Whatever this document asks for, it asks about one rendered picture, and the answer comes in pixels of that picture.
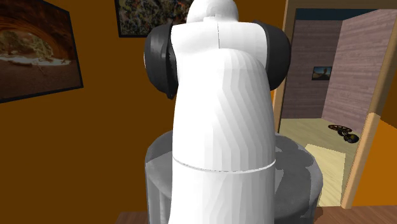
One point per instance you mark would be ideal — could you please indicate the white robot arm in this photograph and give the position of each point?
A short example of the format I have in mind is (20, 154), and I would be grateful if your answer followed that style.
(223, 124)

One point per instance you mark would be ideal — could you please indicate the pale yellow floor rug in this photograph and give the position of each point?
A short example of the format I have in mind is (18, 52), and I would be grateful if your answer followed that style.
(330, 173)

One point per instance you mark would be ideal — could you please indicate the small framed wall picture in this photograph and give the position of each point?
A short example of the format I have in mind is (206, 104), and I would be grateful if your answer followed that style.
(321, 73)

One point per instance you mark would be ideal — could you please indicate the black and gold floor object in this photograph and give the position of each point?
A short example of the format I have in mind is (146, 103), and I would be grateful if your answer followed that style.
(344, 131)

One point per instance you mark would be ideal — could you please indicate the wooden door frame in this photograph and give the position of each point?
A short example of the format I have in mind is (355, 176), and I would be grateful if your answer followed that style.
(372, 130)

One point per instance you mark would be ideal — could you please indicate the autumn foliage wall picture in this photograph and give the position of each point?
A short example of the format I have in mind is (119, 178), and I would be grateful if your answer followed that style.
(145, 15)

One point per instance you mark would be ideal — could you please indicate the cave landscape wall picture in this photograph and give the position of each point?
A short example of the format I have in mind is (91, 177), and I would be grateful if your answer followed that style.
(34, 56)

